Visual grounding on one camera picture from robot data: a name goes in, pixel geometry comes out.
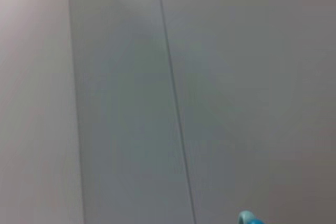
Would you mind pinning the blue scissors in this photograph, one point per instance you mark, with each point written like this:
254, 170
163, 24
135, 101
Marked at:
249, 218

